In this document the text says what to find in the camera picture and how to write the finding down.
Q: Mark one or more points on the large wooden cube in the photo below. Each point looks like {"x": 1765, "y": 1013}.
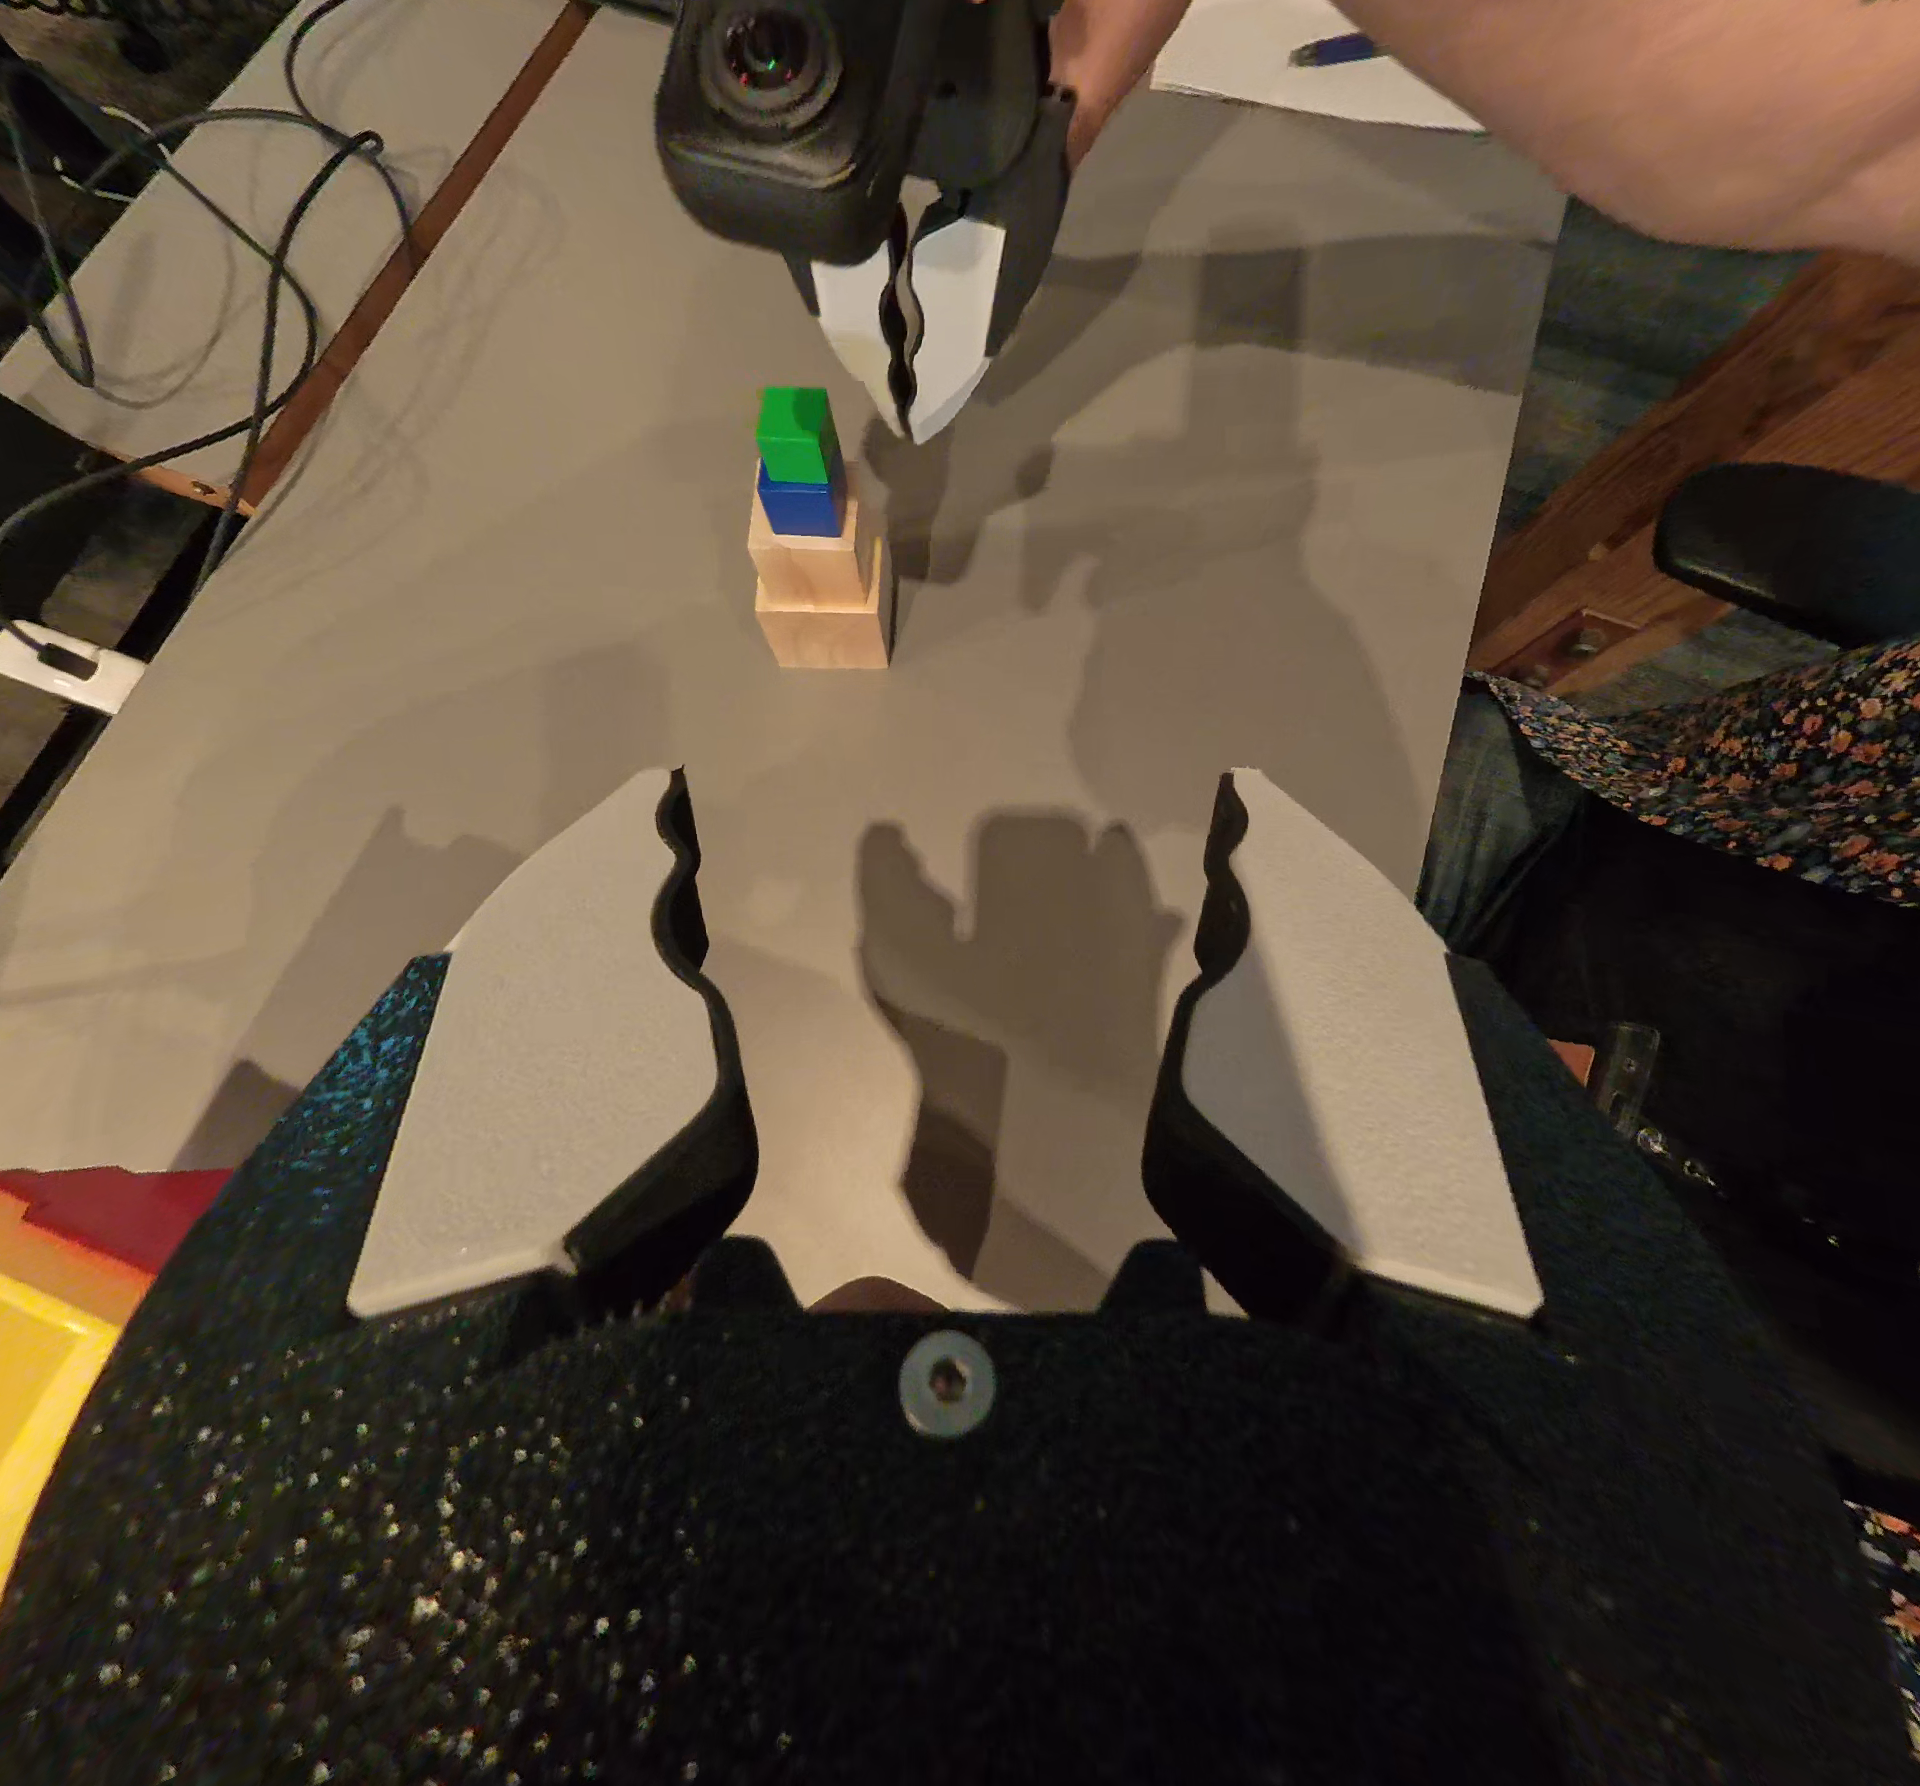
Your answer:
{"x": 823, "y": 637}

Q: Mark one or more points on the medium wooden cube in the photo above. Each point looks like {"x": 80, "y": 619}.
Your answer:
{"x": 804, "y": 572}

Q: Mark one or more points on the black chair armrest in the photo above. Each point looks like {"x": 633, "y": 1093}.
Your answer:
{"x": 1799, "y": 550}

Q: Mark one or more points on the person's right forearm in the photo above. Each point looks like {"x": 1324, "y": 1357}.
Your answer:
{"x": 1576, "y": 59}

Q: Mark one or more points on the small green cube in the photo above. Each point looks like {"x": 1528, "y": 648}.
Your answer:
{"x": 792, "y": 432}

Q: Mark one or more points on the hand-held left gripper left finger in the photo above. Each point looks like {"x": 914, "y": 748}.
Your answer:
{"x": 552, "y": 1068}

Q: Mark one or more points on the person's dark jeans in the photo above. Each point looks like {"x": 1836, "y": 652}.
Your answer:
{"x": 1498, "y": 824}

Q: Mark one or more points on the blue wooden cube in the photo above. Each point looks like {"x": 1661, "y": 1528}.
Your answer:
{"x": 804, "y": 506}

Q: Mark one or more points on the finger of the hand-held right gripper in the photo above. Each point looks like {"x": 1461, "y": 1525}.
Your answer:
{"x": 862, "y": 316}
{"x": 955, "y": 302}

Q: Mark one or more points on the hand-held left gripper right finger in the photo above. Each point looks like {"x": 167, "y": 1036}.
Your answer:
{"x": 1349, "y": 1068}

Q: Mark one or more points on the white paper sheet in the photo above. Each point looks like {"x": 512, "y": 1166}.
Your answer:
{"x": 1245, "y": 59}

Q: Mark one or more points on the blue pen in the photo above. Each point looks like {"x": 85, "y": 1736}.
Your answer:
{"x": 1337, "y": 53}

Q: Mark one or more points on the brown wooden furniture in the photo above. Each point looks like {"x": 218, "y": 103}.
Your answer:
{"x": 1648, "y": 495}

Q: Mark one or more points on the red and yellow bin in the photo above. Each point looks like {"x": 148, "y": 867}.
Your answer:
{"x": 43, "y": 1366}

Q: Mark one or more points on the person's floral shirt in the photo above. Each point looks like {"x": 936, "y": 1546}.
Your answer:
{"x": 1770, "y": 766}

